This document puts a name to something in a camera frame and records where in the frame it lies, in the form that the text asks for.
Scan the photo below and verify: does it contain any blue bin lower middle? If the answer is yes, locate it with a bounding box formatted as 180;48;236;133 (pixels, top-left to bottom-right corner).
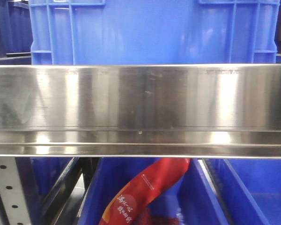
78;157;228;225

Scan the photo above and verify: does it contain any blue bin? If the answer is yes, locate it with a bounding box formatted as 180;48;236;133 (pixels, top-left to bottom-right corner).
78;157;228;225
204;159;281;225

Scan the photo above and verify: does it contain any blue bin lower right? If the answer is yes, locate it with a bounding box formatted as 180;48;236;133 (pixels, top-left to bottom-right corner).
204;159;281;225

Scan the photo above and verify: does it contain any red snack bag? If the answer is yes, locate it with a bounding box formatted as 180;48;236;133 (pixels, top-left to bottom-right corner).
99;157;191;225

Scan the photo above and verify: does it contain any large blue plastic crate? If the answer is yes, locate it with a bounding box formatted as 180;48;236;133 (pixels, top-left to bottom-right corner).
29;0;280;65

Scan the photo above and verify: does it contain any white perforated metal upright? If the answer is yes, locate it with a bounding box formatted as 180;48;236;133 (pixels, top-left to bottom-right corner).
0;157;31;225

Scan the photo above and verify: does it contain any stainless steel rail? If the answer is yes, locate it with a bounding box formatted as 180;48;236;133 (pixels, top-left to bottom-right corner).
0;64;281;158

